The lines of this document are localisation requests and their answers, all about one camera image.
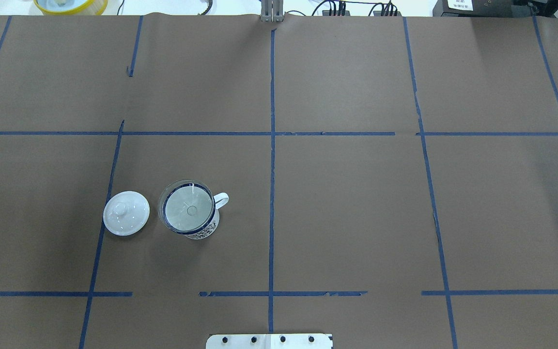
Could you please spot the yellow tape roll with bowl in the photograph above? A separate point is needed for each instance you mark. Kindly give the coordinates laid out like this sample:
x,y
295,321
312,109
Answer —
x,y
71,7

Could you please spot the clear glass funnel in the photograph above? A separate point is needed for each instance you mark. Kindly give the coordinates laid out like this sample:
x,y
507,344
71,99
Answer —
x,y
185,208

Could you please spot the white ceramic lid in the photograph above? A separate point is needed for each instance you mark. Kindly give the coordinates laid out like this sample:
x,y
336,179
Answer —
x,y
126,213

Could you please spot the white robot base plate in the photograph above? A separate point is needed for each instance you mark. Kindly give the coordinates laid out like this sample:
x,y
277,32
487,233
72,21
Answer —
x,y
271,341

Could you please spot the white blue patterned mug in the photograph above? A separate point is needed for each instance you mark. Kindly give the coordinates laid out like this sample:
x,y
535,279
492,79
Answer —
x,y
206,227

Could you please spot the grey metal bracket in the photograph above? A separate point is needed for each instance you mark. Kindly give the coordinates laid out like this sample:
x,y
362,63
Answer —
x,y
272,11

